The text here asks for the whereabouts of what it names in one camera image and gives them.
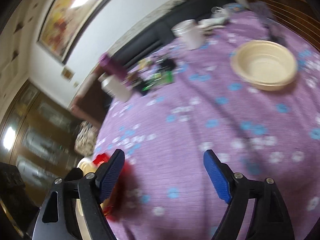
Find black device left edge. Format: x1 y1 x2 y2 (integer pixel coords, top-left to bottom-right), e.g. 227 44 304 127
1 163 40 239

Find white bowl stack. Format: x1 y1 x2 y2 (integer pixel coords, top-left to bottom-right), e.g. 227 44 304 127
75 158 97 240

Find patterned bag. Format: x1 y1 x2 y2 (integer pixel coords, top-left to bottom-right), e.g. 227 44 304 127
74 121 99 157

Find dark wooden cabinet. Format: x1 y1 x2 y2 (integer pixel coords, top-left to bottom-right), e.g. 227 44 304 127
1 81 81 208

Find maroon armchair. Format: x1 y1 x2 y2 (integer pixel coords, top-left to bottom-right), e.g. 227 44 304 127
69 72 112 128

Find purple floral tablecloth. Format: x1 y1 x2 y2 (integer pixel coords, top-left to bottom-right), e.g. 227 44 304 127
95 11 319 239

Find white plastic bottle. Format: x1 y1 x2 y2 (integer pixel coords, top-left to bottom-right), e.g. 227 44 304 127
98 73 132 102

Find cream plastic bowl far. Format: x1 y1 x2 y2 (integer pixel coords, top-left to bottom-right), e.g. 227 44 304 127
230 40 298 91

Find small black jar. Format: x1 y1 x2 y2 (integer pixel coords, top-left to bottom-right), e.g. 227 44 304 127
127 72 149 96

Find purple thermos bottle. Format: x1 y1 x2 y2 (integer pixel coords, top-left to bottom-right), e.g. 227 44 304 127
98 53 127 81

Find green snack wrapper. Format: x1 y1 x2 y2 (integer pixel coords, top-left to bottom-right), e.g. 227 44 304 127
143 71 174 91

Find white plastic cup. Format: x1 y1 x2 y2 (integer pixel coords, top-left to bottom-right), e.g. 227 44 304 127
171 20 206 50

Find white cloth gloves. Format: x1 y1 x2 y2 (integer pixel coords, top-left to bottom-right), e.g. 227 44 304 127
198 7 231 30

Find framed horse painting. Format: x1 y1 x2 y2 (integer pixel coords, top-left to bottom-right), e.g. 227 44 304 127
37 0 110 63

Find black sofa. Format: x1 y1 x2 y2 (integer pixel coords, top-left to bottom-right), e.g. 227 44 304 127
112 0 236 69

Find small wall picture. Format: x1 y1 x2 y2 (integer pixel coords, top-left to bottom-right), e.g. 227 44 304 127
61 66 74 81

